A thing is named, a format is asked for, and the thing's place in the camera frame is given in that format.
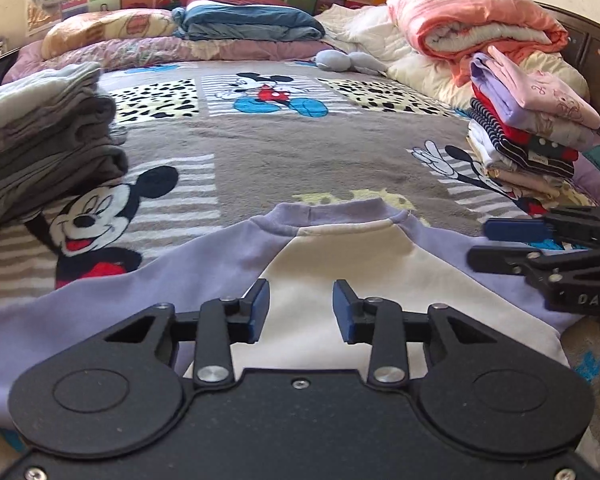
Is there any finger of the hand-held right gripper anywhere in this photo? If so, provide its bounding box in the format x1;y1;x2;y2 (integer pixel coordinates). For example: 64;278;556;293
482;206;600;251
467;245;600;278

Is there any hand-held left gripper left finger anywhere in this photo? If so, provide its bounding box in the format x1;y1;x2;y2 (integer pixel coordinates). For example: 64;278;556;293
100;279;272;392

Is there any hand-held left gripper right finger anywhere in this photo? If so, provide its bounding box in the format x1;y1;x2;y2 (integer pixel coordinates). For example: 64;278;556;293
332;279;503;390

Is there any purple and cream sweatshirt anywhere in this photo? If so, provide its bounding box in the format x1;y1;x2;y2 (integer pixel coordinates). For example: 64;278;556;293
0;199;583;431

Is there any stack of pink striped clothes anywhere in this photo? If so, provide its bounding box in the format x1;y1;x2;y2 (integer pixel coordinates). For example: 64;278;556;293
467;45;600;206

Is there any stack of grey folded clothes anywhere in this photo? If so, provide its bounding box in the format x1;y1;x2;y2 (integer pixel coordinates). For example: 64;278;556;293
0;61;130;235

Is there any cartoon mouse printed blanket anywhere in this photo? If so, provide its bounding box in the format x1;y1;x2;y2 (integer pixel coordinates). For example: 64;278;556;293
0;60;600;461

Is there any white quilt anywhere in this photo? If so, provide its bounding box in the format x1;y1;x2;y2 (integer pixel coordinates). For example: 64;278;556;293
314;4;591;111

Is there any rolled pink quilt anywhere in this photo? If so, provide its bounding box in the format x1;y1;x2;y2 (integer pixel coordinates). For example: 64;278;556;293
386;0;570;86

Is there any light blue plush toy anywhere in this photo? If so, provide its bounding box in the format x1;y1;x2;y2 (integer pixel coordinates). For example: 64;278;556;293
314;50;388;73

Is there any blue folded blanket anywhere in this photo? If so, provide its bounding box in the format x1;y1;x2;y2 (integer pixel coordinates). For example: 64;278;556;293
172;4;326;43

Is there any yellow floral pillow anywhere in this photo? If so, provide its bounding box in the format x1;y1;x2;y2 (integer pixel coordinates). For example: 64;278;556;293
41;8;181;60

